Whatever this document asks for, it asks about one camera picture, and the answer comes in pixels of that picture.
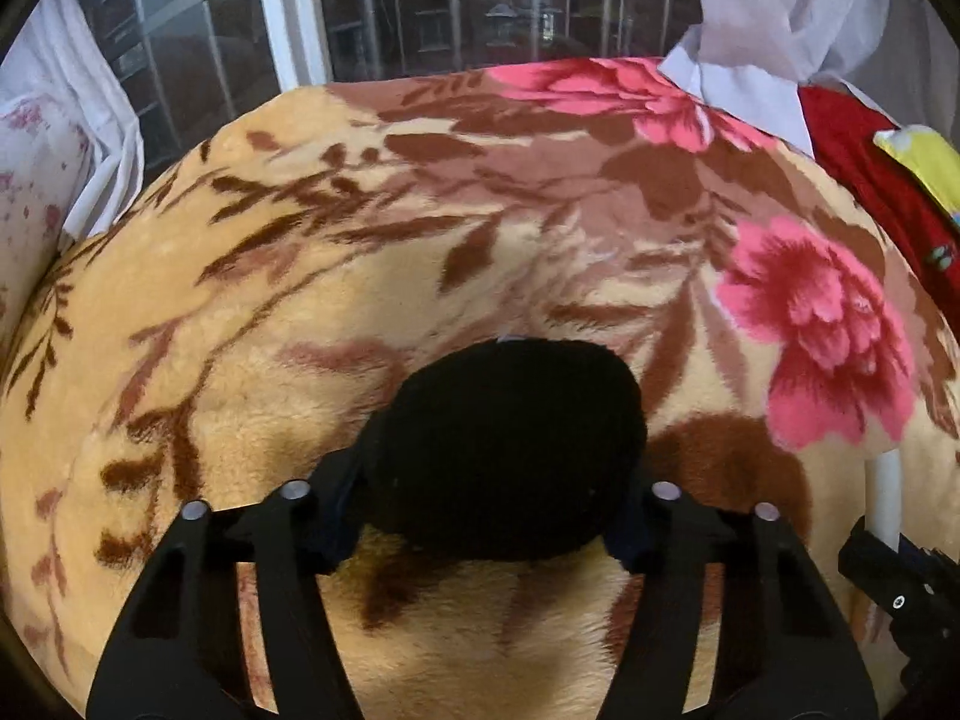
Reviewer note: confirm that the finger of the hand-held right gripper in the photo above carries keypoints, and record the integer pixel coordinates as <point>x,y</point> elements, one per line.
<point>892,574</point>

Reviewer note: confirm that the white tube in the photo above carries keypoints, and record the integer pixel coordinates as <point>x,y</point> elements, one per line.
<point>885,495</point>

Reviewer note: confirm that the red cloth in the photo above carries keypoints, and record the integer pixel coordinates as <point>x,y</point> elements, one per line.
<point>862,157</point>

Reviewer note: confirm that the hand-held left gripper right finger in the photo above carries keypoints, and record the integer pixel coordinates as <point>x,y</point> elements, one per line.
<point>675,585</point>

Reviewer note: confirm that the black plush object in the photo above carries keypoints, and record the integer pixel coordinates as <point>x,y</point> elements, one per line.
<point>510,450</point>

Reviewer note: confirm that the beige floral blanket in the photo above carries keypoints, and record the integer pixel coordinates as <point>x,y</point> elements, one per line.
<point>300,315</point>

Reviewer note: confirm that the yellow cloth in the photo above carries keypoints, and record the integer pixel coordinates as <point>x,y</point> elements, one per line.
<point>926,157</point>

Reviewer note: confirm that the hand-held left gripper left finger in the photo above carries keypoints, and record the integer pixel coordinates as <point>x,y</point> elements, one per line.
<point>300,577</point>

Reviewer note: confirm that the white pink floral pillow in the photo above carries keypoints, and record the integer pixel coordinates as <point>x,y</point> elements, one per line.
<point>30,202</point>

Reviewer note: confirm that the window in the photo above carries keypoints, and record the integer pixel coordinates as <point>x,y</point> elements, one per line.
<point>450,7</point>

